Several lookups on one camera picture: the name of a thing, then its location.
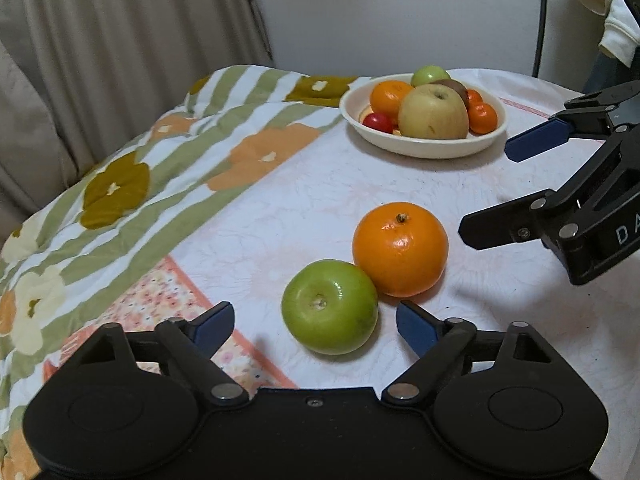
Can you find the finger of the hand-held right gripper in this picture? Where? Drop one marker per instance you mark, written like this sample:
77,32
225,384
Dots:
495,225
535,140

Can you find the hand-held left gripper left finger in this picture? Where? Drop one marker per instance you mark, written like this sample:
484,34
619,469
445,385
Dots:
215,323

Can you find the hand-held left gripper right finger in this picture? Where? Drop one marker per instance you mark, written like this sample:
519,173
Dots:
415,328

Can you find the small tangerine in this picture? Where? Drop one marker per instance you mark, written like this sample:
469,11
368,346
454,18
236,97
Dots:
484,117
475,96

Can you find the large orange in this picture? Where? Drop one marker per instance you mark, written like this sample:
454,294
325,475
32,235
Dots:
400,250
387,97

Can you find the green apple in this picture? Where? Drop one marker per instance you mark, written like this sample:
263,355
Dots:
427,75
330,307

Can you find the brown kiwi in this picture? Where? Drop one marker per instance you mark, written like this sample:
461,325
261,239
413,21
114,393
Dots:
457,89

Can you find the cream oval bowl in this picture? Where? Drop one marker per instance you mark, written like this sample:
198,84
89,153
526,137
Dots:
425,147

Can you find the yellow apple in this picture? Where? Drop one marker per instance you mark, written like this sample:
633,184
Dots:
434,112

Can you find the red cherry tomato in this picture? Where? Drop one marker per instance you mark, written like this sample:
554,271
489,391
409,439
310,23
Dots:
377,121

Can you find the dark blue cloth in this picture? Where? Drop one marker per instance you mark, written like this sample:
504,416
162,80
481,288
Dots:
602,75

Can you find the white garment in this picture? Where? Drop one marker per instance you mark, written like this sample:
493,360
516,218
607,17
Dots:
615,25

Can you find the floral patterned tablecloth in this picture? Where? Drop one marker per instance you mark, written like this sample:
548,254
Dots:
300,200

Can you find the green striped floral blanket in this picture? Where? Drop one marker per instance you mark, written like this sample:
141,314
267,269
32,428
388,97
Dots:
165,160

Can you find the beige curtain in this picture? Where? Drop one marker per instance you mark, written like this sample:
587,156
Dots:
125,35

